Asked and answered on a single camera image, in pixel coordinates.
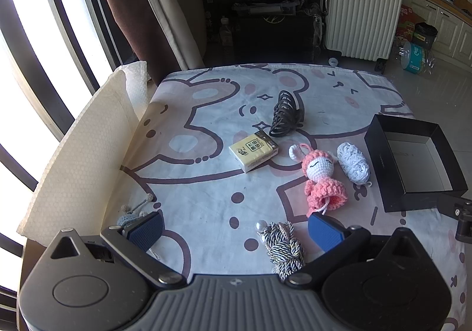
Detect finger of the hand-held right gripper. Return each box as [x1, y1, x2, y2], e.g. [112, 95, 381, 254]
[437, 194, 472, 242]

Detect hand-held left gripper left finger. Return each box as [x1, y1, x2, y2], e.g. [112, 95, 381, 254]
[46, 211, 187, 289]

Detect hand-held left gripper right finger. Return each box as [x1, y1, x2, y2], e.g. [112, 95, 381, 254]
[285, 213, 425, 285]

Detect silver braided cord with pearl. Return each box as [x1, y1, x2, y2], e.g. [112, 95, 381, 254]
[257, 219, 307, 282]

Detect black cardboard box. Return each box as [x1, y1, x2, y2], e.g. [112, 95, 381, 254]
[364, 114, 467, 213]

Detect pink crochet bunny doll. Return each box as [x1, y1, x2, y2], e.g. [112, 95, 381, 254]
[288, 144, 349, 219]

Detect white crochet pouch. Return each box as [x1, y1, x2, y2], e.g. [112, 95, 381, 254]
[337, 142, 371, 184]

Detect yellow tissue pack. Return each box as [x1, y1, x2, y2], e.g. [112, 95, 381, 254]
[229, 131, 280, 174]

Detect dark hair claw clip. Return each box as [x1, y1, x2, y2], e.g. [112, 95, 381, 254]
[268, 90, 306, 138]

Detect blue-grey crochet toy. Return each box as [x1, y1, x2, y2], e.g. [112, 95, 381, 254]
[116, 194, 155, 230]

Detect bear print bed sheet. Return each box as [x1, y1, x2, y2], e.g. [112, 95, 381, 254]
[101, 63, 467, 331]

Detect shrink-wrapped water bottle pack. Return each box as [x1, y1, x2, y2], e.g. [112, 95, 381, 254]
[393, 37, 437, 75]

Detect black trash bin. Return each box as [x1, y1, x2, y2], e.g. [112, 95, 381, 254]
[411, 23, 439, 49]

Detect cream kitchen cabinets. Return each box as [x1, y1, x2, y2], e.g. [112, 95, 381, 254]
[402, 0, 472, 69]

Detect red cardboard box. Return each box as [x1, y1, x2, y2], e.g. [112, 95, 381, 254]
[394, 4, 423, 44]

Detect plastic drink bottle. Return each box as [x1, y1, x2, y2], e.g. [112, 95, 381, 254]
[219, 17, 235, 47]

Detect white ribbed suitcase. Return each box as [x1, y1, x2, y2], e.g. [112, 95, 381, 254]
[324, 0, 404, 73]

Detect beige curtain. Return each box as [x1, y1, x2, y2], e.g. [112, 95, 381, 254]
[127, 0, 205, 71]

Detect brown curtain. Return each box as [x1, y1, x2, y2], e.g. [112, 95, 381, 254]
[86, 0, 155, 66]

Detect clear plastic storage bin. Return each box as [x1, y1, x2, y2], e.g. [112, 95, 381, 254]
[232, 2, 299, 18]

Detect black window frame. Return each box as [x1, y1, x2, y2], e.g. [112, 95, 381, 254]
[0, 0, 122, 331]

